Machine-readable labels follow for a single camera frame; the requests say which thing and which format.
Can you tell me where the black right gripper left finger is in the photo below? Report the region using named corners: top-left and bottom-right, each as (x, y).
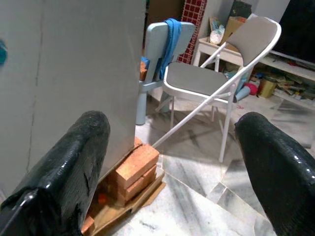
top-left (0, 110), bottom-right (111, 236)

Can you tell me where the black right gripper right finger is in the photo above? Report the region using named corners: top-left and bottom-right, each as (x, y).
top-left (234, 112), bottom-right (315, 236)

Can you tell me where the grey fridge door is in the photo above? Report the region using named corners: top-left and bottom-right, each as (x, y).
top-left (0, 0), bottom-right (146, 197)

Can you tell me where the teal fridge magnet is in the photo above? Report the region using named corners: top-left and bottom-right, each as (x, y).
top-left (0, 39), bottom-right (8, 65)

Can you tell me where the brown cardboard sheet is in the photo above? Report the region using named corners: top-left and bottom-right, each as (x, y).
top-left (92, 172), bottom-right (167, 236)

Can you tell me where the gold tin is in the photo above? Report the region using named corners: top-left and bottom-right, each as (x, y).
top-left (258, 77), bottom-right (278, 99)

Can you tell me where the pile of books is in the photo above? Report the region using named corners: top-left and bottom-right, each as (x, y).
top-left (277, 73), bottom-right (315, 100)

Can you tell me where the light blue cone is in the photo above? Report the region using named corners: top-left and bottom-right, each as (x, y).
top-left (233, 86), bottom-right (252, 101)

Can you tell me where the red ball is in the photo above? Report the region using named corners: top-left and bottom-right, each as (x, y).
top-left (243, 82), bottom-right (259, 98)

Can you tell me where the white television shelf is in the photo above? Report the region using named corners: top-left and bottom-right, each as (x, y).
top-left (255, 50), bottom-right (315, 110)

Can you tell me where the teal plastic bag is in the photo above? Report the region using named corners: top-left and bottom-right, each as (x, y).
top-left (225, 70), bottom-right (248, 87)

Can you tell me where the white grey folding chair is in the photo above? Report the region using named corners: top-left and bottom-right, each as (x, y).
top-left (151, 16), bottom-right (283, 163)

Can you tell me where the white side table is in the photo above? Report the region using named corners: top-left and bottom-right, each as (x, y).
top-left (193, 36), bottom-right (244, 72)

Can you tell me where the black television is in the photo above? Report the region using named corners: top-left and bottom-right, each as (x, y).
top-left (278, 0), bottom-right (315, 61)

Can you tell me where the white patterned pouch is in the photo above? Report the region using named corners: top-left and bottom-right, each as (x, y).
top-left (209, 24), bottom-right (226, 45)

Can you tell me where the brown cardboard box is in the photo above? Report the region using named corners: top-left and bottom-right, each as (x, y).
top-left (220, 16), bottom-right (248, 46)

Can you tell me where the light blue child chair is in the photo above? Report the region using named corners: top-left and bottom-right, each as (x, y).
top-left (135, 21), bottom-right (196, 125)

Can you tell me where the dark green board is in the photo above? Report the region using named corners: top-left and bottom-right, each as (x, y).
top-left (230, 0), bottom-right (259, 19)

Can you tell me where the blue cloth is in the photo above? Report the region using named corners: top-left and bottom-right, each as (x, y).
top-left (141, 18), bottom-right (183, 81)

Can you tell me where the red mosaic pillar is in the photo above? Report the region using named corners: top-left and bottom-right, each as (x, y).
top-left (177, 0), bottom-right (207, 64)

